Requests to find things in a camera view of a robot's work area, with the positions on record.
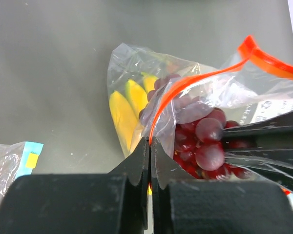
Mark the upper blue zip bag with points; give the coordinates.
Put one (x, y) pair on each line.
(17, 160)

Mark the red zip bag with fruit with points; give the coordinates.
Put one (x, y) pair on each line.
(259, 87)

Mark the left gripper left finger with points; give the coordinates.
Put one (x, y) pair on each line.
(112, 203)

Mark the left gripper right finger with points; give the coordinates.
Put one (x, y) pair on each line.
(185, 205)

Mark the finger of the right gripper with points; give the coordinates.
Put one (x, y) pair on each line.
(282, 124)
(275, 165)

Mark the fake banana bunch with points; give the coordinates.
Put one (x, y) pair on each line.
(125, 109)

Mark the purple grape bunch from bag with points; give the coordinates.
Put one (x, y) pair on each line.
(191, 128)

